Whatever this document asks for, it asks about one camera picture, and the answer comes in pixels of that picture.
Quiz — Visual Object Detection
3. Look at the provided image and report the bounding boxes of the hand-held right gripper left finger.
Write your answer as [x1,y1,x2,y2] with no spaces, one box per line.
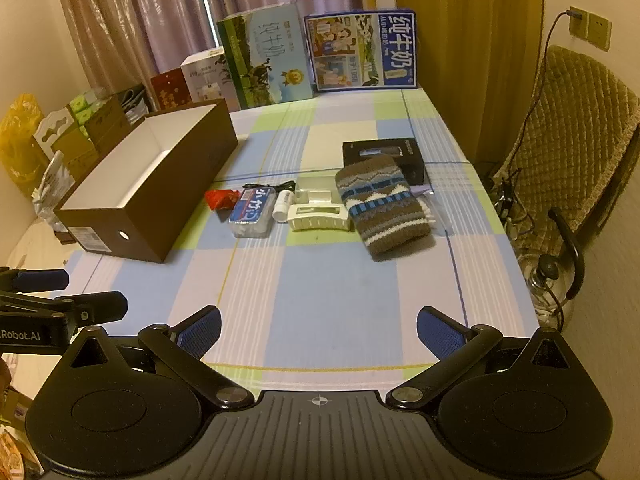
[62,305,256,408]

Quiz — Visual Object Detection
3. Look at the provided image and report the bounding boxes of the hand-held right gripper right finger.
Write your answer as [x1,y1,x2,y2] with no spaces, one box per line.
[385,306,576,408]

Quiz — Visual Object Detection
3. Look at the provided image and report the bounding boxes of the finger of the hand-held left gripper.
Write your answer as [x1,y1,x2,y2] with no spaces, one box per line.
[0,290,128,327]
[0,267,70,294]

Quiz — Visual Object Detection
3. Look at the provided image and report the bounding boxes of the clear plastic bag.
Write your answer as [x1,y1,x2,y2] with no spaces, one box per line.
[420,192,453,236]

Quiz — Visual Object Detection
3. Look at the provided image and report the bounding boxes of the blue wet wipes pack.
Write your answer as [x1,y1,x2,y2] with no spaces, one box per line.
[228,188,276,238]

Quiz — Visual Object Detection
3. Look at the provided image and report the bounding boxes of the red snack packet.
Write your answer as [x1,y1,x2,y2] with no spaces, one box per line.
[206,189,242,211]

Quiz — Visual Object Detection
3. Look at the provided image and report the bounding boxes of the small white bottle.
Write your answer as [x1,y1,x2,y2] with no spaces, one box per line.
[272,191,296,222]

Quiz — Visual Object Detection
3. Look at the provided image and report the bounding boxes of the black cable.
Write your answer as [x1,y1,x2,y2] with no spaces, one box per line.
[243,181,297,195]

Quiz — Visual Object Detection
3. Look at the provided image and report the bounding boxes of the white plastic holder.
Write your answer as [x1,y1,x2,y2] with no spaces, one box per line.
[289,176,351,232]

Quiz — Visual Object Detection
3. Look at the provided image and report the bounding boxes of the black box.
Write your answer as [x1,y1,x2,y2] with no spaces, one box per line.
[342,136,426,186]

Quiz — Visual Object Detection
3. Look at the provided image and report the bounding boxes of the white plastic bag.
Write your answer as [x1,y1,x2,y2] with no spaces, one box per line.
[32,152,68,226]

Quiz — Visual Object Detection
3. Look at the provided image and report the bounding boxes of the glass kettle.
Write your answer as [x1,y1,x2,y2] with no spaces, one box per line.
[517,207,586,331]

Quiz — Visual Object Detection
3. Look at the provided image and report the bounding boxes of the plain brown cardboard box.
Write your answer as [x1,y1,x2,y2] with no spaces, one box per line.
[50,127,101,186]

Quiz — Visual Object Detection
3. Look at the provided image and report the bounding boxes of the yellow plastic bag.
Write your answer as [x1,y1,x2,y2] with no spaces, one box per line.
[0,92,51,188]

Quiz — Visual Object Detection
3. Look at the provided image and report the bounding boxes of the white cardboard with cutout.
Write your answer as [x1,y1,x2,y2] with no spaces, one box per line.
[32,105,76,161]

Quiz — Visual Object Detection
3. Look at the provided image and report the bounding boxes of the brown printed cardboard box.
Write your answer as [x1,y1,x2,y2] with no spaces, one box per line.
[82,94,130,156]

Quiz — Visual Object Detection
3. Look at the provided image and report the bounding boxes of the stack of green tissue packs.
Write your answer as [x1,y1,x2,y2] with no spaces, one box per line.
[67,89,108,126]

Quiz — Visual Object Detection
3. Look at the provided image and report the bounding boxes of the stack of white buckets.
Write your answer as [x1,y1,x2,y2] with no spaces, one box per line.
[117,85,153,126]

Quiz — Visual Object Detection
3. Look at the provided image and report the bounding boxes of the red gift box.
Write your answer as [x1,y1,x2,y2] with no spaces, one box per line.
[150,67,193,111]

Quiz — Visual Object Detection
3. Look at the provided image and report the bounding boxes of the quilted chair cover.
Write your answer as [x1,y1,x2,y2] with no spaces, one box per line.
[492,45,640,261]

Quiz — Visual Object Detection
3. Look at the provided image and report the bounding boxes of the white humidifier box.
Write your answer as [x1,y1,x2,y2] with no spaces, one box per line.
[180,46,241,113]

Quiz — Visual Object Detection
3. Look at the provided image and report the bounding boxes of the beige sheer curtain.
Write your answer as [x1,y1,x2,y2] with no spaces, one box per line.
[50,0,156,93]

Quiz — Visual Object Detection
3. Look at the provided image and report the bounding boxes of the yellow curtain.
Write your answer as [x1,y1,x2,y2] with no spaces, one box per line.
[390,0,546,166]

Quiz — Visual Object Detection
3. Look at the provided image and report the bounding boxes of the green milk carton box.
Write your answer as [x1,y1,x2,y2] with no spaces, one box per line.
[216,1,315,111]

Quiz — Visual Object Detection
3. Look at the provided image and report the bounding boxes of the blue milk carton box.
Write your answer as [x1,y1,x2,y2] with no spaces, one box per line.
[303,8,418,92]

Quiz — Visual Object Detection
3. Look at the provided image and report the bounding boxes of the dark charger cable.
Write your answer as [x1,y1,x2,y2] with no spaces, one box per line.
[512,6,581,171]

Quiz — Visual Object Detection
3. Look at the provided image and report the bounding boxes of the wall socket plate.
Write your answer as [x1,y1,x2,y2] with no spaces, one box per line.
[569,6,591,40]
[586,12,612,52]

